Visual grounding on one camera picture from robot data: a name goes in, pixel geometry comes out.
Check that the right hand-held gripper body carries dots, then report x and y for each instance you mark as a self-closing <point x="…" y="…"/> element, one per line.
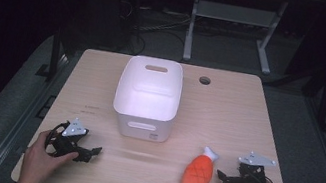
<point x="250" y="178"/>

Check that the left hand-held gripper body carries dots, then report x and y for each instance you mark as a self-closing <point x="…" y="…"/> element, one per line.
<point x="70" y="137"/>

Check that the orange meat-on-bone toy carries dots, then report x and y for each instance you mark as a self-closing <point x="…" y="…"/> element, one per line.
<point x="197" y="177"/>

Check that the white plastic storage bin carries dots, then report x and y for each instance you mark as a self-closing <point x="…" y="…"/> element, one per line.
<point x="149" y="102"/>

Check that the person's left hand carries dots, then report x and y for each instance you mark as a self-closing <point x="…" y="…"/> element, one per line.
<point x="40" y="161"/>

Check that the grey metal table frame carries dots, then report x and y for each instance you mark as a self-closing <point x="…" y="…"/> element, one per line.
<point x="232" y="14"/>

